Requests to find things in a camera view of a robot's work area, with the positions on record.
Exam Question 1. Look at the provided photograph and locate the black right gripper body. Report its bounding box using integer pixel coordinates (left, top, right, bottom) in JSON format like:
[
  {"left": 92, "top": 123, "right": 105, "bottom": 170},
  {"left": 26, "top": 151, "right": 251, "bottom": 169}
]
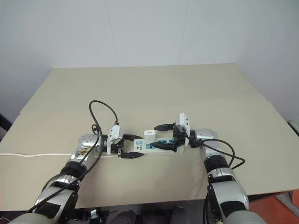
[{"left": 172, "top": 125, "right": 187, "bottom": 153}]

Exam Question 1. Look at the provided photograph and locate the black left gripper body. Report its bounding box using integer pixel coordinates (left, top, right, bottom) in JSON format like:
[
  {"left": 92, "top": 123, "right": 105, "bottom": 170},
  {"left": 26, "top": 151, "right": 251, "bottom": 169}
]
[{"left": 111, "top": 137, "right": 126, "bottom": 158}]

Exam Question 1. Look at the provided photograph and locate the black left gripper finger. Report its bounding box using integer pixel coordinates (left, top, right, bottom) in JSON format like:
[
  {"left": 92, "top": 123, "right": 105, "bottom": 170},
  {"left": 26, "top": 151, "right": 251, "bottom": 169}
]
[
  {"left": 123, "top": 133, "right": 143, "bottom": 141},
  {"left": 121, "top": 151, "right": 144, "bottom": 160}
]

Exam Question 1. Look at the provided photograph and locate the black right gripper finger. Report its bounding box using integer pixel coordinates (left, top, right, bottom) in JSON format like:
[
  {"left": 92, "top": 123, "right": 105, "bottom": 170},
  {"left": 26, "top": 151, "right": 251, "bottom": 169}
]
[
  {"left": 150, "top": 141, "right": 176, "bottom": 151},
  {"left": 153, "top": 123, "right": 176, "bottom": 132}
]

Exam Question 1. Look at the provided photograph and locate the white blue power strip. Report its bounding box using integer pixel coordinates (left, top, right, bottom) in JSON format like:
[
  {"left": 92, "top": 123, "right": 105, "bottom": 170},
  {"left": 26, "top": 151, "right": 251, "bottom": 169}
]
[{"left": 123, "top": 136, "right": 188, "bottom": 158}]

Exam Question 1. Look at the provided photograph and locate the white charger block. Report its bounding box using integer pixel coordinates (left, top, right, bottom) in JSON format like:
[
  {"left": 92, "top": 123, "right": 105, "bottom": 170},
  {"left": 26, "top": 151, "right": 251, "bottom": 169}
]
[{"left": 143, "top": 130, "right": 155, "bottom": 142}]

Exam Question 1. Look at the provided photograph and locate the dark object beside table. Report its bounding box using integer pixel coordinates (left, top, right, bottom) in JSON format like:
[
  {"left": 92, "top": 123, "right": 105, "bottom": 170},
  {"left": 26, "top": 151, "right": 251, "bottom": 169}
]
[{"left": 0, "top": 113, "right": 11, "bottom": 141}]

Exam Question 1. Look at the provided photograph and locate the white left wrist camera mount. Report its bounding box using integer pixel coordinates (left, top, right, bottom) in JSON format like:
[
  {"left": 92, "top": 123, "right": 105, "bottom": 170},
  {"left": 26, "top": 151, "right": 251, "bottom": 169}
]
[{"left": 106, "top": 125, "right": 124, "bottom": 155}]

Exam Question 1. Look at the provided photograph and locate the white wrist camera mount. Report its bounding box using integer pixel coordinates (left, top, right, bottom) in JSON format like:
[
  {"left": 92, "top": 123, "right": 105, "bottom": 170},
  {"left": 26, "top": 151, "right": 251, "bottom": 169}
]
[
  {"left": 174, "top": 112, "right": 192, "bottom": 146},
  {"left": 106, "top": 125, "right": 124, "bottom": 155}
]

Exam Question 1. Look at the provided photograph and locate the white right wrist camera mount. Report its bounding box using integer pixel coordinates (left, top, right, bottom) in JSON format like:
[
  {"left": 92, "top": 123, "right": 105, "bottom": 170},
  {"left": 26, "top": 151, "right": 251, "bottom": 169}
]
[{"left": 174, "top": 112, "right": 192, "bottom": 146}]

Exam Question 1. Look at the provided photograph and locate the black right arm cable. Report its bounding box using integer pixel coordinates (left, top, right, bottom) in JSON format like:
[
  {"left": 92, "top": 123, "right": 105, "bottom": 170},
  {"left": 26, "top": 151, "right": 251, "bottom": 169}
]
[{"left": 190, "top": 138, "right": 246, "bottom": 170}]

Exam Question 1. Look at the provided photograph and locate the white power strip cord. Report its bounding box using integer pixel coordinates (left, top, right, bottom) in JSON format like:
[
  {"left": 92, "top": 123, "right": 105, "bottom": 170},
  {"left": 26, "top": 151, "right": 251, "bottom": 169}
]
[{"left": 0, "top": 152, "right": 110, "bottom": 159}]

